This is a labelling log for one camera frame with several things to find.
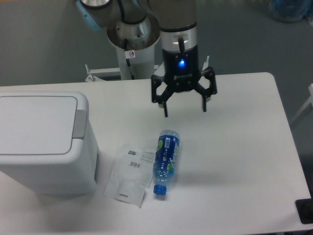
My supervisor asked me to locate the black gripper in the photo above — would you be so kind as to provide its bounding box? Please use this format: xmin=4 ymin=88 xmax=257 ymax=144
xmin=150 ymin=45 xmax=218 ymax=118

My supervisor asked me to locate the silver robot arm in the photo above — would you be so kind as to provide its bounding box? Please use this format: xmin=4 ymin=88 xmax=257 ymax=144
xmin=76 ymin=0 xmax=217 ymax=108

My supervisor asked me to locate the blue plastic bag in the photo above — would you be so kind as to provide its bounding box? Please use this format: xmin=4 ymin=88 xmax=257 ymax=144
xmin=268 ymin=0 xmax=313 ymax=23

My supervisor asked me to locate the clear plastic packaging bag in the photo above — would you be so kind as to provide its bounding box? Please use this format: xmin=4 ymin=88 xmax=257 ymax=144
xmin=104 ymin=144 xmax=156 ymax=207

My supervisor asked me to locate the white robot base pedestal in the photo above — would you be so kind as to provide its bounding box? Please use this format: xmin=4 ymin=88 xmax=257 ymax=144
xmin=107 ymin=14 xmax=160 ymax=80

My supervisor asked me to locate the white plastic trash can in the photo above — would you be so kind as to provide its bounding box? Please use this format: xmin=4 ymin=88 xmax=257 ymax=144
xmin=0 ymin=91 xmax=99 ymax=195

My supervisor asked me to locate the white frame at right edge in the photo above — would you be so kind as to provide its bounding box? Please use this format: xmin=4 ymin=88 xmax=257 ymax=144
xmin=290 ymin=84 xmax=313 ymax=129

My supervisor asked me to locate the black clamp at table edge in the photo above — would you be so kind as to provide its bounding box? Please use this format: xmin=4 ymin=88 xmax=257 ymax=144
xmin=295 ymin=198 xmax=313 ymax=224

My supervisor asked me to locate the blue plastic water bottle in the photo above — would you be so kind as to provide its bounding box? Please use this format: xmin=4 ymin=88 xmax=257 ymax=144
xmin=152 ymin=130 xmax=180 ymax=196

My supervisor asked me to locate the white metal base frame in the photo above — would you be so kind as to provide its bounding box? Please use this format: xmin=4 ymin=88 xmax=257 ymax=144
xmin=84 ymin=55 xmax=210 ymax=83

